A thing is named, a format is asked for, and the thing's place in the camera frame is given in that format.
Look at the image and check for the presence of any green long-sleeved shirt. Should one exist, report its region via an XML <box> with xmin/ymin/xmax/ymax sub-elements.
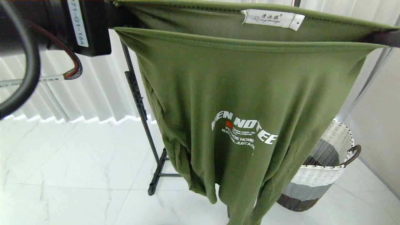
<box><xmin>112</xmin><ymin>0</ymin><xmax>399</xmax><ymax>225</ymax></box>

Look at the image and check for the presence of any black clothes rack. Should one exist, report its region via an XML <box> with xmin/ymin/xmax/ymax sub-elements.
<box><xmin>120</xmin><ymin>40</ymin><xmax>185</xmax><ymax>196</ymax></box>

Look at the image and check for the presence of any white laundry basket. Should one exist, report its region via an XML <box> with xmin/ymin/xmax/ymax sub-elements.
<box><xmin>277</xmin><ymin>120</ymin><xmax>362</xmax><ymax>212</ymax></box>

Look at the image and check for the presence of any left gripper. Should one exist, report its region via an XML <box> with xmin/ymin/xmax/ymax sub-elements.
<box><xmin>47</xmin><ymin>0</ymin><xmax>112</xmax><ymax>58</ymax></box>

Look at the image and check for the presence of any black cable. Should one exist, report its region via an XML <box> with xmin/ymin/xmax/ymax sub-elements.
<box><xmin>0</xmin><ymin>0</ymin><xmax>42</xmax><ymax>121</ymax></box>

